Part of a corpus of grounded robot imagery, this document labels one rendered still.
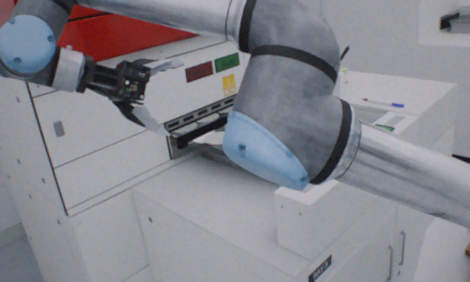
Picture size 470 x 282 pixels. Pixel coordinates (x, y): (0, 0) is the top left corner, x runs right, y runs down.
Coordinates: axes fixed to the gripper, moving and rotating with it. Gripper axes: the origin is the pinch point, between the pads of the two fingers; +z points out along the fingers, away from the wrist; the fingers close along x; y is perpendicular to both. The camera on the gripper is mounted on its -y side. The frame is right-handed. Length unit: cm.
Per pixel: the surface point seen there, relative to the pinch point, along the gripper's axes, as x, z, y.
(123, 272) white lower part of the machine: -51, 11, -50
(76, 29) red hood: 14.7, -20.2, -24.8
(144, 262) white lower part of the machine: -48, 18, -52
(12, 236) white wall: -78, -17, -201
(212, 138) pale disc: -3.3, 28.8, -39.7
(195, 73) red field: 17, 20, -43
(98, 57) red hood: 9.8, -13.2, -27.9
